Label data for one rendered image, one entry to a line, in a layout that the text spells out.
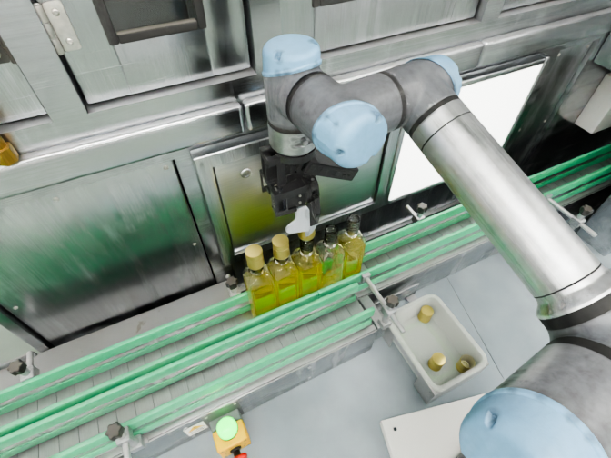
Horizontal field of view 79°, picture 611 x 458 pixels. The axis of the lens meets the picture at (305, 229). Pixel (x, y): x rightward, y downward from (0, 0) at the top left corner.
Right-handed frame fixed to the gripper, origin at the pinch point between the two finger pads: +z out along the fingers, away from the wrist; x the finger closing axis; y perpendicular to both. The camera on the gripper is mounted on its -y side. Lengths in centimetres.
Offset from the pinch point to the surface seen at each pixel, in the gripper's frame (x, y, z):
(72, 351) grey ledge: -11, 56, 31
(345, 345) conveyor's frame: 15.3, -3.3, 31.3
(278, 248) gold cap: 1.2, 6.6, 3.2
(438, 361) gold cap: 27, -24, 37
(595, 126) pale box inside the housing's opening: -10, -110, 16
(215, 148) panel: -13.3, 12.2, -13.1
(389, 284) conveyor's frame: 5.5, -22.7, 31.3
